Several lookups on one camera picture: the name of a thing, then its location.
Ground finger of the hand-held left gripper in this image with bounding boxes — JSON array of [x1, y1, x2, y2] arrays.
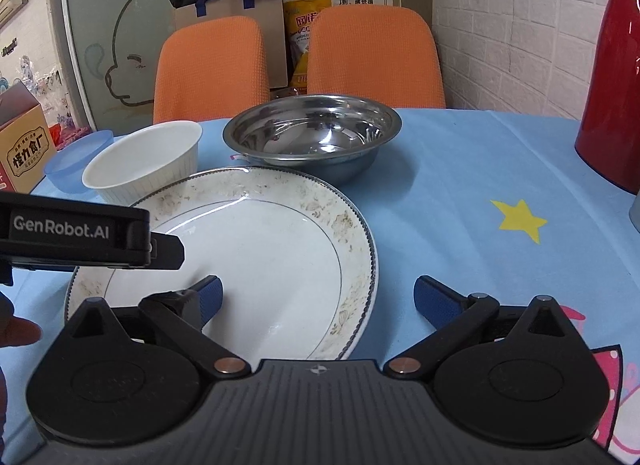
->
[[150, 232, 185, 271]]

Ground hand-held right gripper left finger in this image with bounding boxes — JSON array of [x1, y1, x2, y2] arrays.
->
[[64, 275, 252, 379]]

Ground yellow plastic package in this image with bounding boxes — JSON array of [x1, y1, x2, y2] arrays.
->
[[282, 0, 334, 96]]

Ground orange chair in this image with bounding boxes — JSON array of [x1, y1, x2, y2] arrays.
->
[[152, 16, 271, 124], [306, 6, 447, 110]]

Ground stainless steel bowl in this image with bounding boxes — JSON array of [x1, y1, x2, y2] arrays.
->
[[222, 94, 403, 184]]

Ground glass panel with rabbit drawing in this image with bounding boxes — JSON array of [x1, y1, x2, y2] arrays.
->
[[59, 0, 181, 130]]

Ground white floral rim plate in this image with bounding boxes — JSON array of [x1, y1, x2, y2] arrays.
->
[[64, 166, 379, 362]]

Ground blue plastic bowl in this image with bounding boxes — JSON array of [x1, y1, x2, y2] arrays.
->
[[44, 130, 115, 193]]

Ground cardboard box with black cloth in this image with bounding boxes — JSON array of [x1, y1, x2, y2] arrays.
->
[[172, 0, 291, 88]]

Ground blue printed tablecloth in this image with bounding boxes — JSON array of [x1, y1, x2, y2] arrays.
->
[[0, 107, 640, 465]]

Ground brown cardboard box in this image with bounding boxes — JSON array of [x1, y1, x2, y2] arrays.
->
[[0, 81, 58, 193]]

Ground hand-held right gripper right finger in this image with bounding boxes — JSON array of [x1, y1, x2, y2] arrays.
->
[[383, 275, 585, 378]]

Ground person's left hand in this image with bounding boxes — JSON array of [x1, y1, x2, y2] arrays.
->
[[0, 317, 44, 349]]

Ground white ribbed bowl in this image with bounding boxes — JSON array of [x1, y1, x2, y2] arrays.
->
[[81, 120, 203, 206]]

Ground red thermos jug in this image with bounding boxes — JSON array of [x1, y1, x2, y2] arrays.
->
[[574, 0, 640, 196]]

